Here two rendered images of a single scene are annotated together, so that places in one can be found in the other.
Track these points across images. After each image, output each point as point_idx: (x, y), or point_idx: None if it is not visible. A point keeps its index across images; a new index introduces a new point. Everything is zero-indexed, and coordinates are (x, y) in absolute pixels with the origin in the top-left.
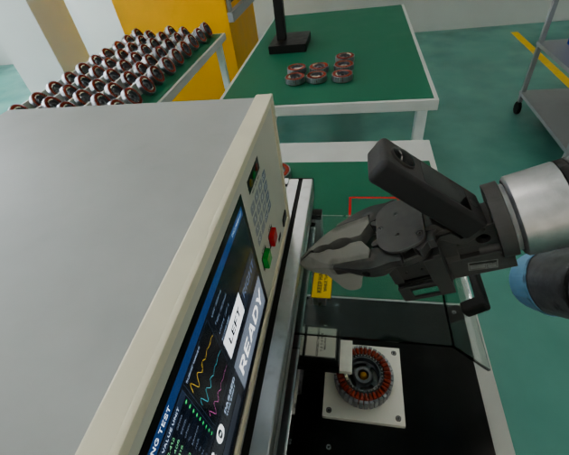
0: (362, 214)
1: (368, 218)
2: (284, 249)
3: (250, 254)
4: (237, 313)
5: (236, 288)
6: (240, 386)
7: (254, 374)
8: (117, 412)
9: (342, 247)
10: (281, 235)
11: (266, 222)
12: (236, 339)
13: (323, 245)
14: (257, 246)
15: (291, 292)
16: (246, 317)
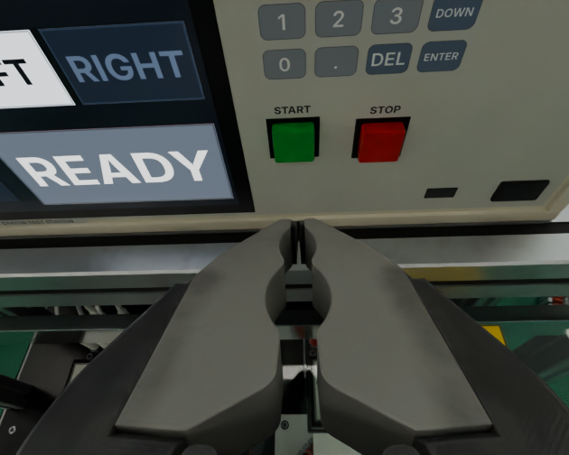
0: (503, 391)
1: (473, 434)
2: (430, 227)
3: (172, 28)
4: (18, 71)
5: (11, 7)
6: (22, 187)
7: (103, 225)
8: None
9: (264, 306)
10: (456, 199)
11: (378, 79)
12: None
13: (315, 250)
14: (254, 69)
15: (297, 262)
16: (84, 125)
